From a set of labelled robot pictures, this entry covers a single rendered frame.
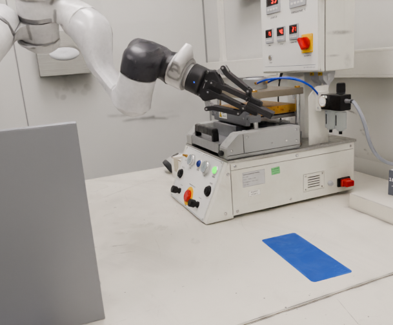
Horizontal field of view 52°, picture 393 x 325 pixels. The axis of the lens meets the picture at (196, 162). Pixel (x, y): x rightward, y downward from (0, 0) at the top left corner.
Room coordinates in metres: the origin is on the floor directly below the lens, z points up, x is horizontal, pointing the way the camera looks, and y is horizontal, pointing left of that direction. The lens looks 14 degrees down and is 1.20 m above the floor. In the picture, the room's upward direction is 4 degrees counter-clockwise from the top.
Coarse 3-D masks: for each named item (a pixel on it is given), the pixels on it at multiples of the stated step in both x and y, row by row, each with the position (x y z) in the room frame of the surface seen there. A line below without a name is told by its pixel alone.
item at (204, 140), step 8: (224, 128) 1.28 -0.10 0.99; (232, 128) 1.22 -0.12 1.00; (192, 136) 1.35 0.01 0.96; (200, 136) 1.31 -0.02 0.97; (208, 136) 1.30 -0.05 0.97; (224, 136) 1.27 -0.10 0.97; (200, 144) 1.29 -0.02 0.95; (208, 144) 1.22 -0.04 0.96; (216, 144) 1.17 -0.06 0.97; (216, 152) 1.17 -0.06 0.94
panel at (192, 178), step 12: (204, 156) 1.24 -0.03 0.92; (180, 168) 1.38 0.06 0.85; (192, 168) 1.29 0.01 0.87; (180, 180) 1.34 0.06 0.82; (192, 180) 1.25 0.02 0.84; (204, 180) 1.18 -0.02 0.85; (216, 180) 1.11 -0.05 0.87; (180, 192) 1.30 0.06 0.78; (192, 192) 1.22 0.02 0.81; (204, 204) 1.12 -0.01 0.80; (204, 216) 1.10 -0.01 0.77
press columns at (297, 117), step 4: (296, 96) 1.23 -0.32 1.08; (220, 100) 1.41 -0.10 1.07; (296, 100) 1.23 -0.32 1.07; (220, 104) 1.41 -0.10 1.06; (296, 104) 1.23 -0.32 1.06; (296, 108) 1.23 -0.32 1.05; (296, 112) 1.23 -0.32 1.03; (296, 116) 1.23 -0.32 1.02; (300, 116) 1.24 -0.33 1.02; (296, 120) 1.23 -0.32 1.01; (300, 120) 1.24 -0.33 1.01; (256, 124) 1.18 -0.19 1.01; (300, 124) 1.24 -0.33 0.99; (256, 128) 1.18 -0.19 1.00; (300, 128) 1.23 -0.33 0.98; (300, 132) 1.23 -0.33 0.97; (300, 136) 1.23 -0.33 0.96; (300, 140) 1.23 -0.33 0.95; (300, 144) 1.23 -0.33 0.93
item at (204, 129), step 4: (196, 124) 1.32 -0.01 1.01; (200, 124) 1.30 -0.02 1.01; (196, 128) 1.31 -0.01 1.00; (200, 128) 1.28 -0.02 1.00; (204, 128) 1.25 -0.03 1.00; (208, 128) 1.22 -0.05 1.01; (212, 128) 1.20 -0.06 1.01; (216, 128) 1.20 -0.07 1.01; (196, 132) 1.32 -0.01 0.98; (200, 132) 1.29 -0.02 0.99; (204, 132) 1.25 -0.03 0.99; (208, 132) 1.22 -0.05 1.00; (212, 132) 1.19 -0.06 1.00; (216, 132) 1.19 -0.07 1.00; (212, 136) 1.19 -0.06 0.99; (216, 136) 1.19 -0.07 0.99; (212, 140) 1.19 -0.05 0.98; (216, 140) 1.19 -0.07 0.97
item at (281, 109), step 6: (246, 102) 1.43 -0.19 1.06; (264, 102) 1.38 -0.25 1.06; (270, 102) 1.36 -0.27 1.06; (276, 102) 1.35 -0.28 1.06; (282, 102) 1.33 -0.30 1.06; (270, 108) 1.23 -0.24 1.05; (276, 108) 1.24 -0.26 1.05; (282, 108) 1.23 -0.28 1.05; (288, 108) 1.25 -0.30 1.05; (294, 108) 1.26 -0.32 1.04; (276, 114) 1.24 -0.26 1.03; (282, 114) 1.25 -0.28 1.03; (288, 114) 1.25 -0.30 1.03; (294, 114) 1.26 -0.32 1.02; (264, 120) 1.22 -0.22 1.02
